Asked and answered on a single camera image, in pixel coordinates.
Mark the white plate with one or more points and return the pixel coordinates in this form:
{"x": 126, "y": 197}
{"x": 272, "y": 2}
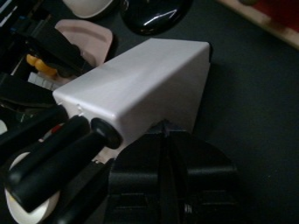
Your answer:
{"x": 90, "y": 7}

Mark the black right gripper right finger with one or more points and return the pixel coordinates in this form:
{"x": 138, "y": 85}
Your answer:
{"x": 206, "y": 186}

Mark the beige cup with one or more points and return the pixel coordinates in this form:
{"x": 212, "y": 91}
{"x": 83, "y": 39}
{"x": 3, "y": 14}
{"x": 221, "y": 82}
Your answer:
{"x": 31, "y": 210}

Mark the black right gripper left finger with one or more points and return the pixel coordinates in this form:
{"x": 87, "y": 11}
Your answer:
{"x": 141, "y": 180}

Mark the white knife holder block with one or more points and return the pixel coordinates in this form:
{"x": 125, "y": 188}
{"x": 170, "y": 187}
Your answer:
{"x": 145, "y": 84}

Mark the dark glossy plate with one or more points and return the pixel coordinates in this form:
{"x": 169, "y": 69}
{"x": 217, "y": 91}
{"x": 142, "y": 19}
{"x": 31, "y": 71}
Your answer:
{"x": 155, "y": 14}

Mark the orange toy fruit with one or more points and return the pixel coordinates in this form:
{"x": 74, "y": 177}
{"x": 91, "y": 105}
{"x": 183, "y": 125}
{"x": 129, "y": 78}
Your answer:
{"x": 41, "y": 65}

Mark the wooden board edge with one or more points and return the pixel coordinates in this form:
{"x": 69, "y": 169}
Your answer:
{"x": 265, "y": 20}

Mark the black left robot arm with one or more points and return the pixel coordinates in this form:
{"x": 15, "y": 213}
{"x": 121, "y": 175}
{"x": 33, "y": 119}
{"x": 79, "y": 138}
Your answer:
{"x": 51, "y": 43}

